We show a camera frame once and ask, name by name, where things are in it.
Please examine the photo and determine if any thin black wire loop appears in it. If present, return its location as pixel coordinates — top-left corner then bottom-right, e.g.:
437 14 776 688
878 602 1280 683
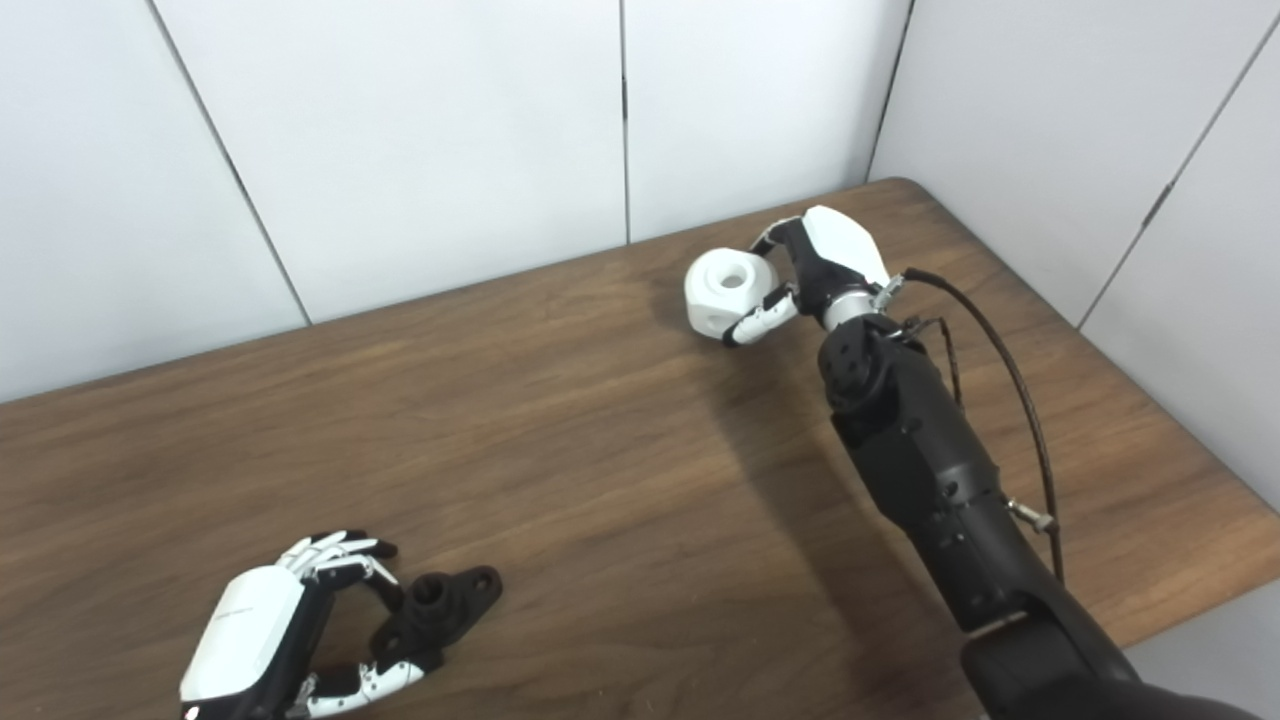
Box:
900 317 964 406

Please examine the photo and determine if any round white plastic piece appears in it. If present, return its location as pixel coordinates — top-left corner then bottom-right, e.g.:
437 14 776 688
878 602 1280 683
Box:
684 250 781 344

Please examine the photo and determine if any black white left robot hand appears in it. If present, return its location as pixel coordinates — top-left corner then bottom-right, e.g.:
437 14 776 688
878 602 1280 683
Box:
180 530 441 720

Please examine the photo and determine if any black flanged holder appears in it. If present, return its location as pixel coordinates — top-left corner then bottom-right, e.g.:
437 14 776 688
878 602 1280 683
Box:
370 565 504 669

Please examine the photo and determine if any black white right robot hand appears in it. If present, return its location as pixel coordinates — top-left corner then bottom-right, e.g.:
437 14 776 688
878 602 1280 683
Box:
722 205 893 349

